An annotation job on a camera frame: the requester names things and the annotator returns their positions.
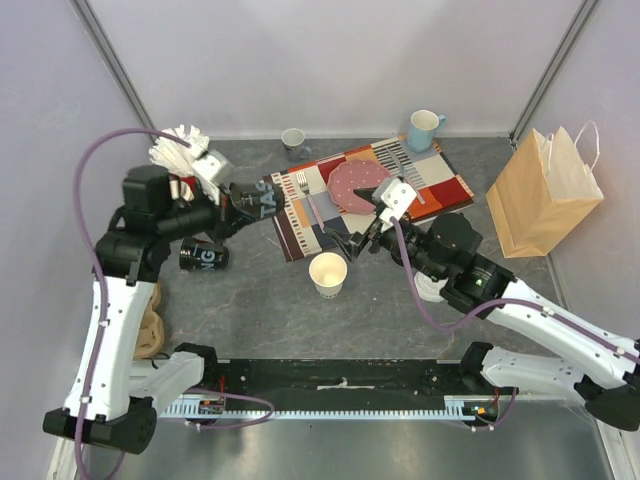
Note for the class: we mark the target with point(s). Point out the light blue mug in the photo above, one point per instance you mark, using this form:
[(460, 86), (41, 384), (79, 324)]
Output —
[(422, 129)]

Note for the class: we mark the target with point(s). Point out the cable duct rail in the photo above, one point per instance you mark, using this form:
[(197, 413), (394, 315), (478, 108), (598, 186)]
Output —
[(197, 407)]

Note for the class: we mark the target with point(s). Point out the patchwork placemat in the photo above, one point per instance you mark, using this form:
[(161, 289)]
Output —
[(297, 230)]

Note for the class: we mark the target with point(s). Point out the red straw holder cup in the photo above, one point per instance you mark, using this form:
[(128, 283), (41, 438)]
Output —
[(182, 188)]

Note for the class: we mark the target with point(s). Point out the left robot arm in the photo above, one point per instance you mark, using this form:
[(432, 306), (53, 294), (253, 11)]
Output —
[(103, 408)]

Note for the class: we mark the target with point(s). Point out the fork pink handle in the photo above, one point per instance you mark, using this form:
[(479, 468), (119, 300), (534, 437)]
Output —
[(305, 188)]

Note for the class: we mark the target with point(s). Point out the white paper cup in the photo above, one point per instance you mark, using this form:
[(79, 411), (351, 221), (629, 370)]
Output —
[(328, 272)]

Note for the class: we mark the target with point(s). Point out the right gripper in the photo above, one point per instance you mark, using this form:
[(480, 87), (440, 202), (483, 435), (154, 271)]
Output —
[(370, 232)]

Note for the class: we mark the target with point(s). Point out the pink dotted plate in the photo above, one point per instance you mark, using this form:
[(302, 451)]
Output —
[(352, 175)]

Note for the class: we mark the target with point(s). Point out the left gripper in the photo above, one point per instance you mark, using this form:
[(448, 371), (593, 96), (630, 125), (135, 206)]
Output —
[(229, 224)]

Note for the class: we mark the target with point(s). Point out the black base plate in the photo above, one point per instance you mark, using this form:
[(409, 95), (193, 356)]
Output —
[(344, 383)]

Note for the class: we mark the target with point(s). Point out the brown paper bag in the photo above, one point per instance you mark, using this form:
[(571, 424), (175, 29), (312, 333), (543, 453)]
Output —
[(545, 190)]

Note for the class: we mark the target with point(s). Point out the small grey patterned mug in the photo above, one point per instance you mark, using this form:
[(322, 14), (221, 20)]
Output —
[(294, 144)]

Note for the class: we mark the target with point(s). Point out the white wrapped straws bundle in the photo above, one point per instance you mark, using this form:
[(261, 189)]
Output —
[(175, 157)]

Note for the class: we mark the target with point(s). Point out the cardboard cup carrier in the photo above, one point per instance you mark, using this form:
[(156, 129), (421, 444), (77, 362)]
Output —
[(151, 335)]

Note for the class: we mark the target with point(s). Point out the black plastic cup stack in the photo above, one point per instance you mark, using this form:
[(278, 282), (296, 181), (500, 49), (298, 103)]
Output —
[(202, 255)]

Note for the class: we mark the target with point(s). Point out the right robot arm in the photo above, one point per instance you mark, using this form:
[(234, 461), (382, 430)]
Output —
[(452, 284)]

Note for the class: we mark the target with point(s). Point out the white lid stack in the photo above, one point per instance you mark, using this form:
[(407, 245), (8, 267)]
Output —
[(428, 289)]

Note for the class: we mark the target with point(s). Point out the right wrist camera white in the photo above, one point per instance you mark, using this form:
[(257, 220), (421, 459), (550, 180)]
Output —
[(395, 196)]

